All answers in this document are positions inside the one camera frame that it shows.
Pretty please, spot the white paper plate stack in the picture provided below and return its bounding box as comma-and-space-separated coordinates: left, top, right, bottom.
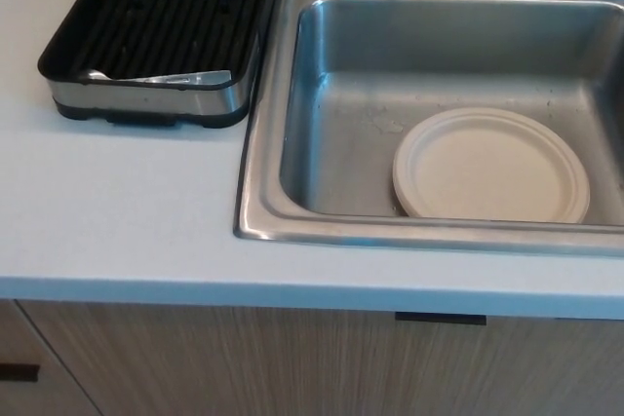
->
392, 106, 592, 225

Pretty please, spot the stainless steel sink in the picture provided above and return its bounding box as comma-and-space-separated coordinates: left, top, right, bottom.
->
233, 0, 624, 259

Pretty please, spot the black and steel dish rack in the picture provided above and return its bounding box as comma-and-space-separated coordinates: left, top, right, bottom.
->
37, 0, 287, 130

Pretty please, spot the wood grain cabinet door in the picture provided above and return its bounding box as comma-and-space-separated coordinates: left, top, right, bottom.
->
17, 299, 624, 416

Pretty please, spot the wood grain drawer unit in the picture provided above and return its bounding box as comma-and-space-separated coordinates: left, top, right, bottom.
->
0, 298, 103, 416

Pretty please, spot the dark slot door handle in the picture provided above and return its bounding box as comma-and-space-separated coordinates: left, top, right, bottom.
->
394, 311, 488, 327

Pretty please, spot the dark recessed drawer handle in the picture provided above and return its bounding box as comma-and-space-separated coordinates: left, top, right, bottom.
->
0, 362, 40, 384

